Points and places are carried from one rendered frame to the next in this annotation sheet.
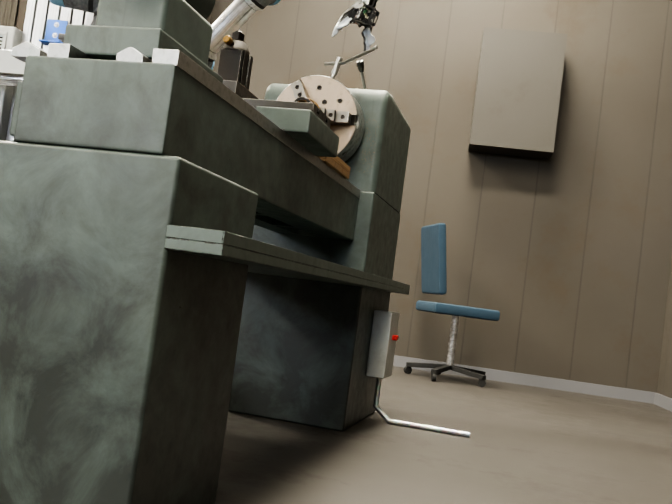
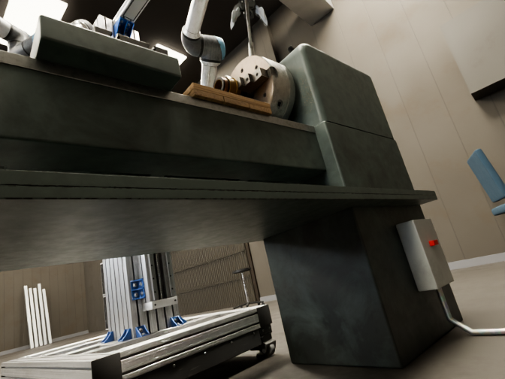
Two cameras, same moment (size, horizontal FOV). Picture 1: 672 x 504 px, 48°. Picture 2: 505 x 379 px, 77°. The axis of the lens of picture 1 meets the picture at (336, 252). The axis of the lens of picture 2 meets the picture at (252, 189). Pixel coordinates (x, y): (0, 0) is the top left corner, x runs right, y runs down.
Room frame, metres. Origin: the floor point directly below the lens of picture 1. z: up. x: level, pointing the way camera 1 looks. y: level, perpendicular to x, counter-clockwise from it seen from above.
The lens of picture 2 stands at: (1.63, -0.42, 0.35)
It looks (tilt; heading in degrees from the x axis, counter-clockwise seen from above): 16 degrees up; 32
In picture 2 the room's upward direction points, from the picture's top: 13 degrees counter-clockwise
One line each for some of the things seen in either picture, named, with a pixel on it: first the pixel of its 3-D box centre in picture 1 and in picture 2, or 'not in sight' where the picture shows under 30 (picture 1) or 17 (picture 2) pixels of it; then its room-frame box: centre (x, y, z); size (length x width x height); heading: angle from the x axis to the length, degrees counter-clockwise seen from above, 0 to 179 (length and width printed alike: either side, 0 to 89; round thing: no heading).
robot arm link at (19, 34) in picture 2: not in sight; (18, 38); (2.11, 0.87, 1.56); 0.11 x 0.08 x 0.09; 13
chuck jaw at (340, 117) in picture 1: (336, 117); (255, 79); (2.60, 0.06, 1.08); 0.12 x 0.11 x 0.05; 76
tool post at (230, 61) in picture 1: (235, 71); not in sight; (2.14, 0.35, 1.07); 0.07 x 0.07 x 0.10; 76
